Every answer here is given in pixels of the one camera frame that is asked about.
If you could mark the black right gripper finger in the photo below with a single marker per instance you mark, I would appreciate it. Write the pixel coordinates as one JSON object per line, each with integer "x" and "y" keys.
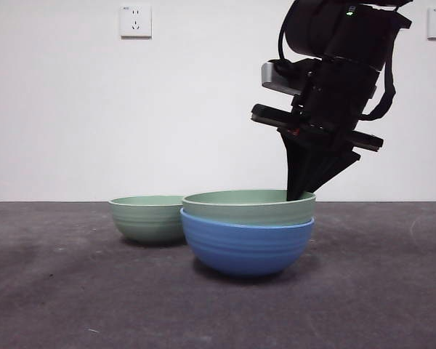
{"x": 328, "y": 169}
{"x": 296, "y": 171}

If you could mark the green ribbed bowl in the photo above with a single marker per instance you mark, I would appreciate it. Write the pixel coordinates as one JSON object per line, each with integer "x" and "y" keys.
{"x": 247, "y": 214}
{"x": 145, "y": 221}

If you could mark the blue ribbed bowl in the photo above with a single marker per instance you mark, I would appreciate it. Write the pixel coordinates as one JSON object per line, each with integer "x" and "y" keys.
{"x": 247, "y": 249}

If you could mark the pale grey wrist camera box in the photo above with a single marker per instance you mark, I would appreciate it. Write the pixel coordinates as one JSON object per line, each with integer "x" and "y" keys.
{"x": 276, "y": 78}

